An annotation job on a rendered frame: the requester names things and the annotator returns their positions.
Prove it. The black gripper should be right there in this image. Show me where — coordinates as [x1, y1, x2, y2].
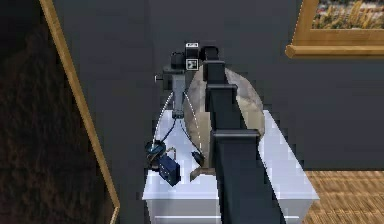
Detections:
[145, 51, 206, 167]

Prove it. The round grey stone ornament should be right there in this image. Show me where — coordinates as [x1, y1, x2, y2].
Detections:
[182, 66, 266, 183]

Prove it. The white cabinet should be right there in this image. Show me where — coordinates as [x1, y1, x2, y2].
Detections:
[142, 109, 321, 224]

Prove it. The wooden framed picture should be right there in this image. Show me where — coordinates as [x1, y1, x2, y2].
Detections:
[284, 0, 384, 61]

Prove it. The black beer mug bronze handle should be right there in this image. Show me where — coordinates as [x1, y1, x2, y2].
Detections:
[148, 146, 182, 188]

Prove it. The wooden door frame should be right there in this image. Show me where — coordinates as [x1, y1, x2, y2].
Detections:
[38, 0, 121, 224]

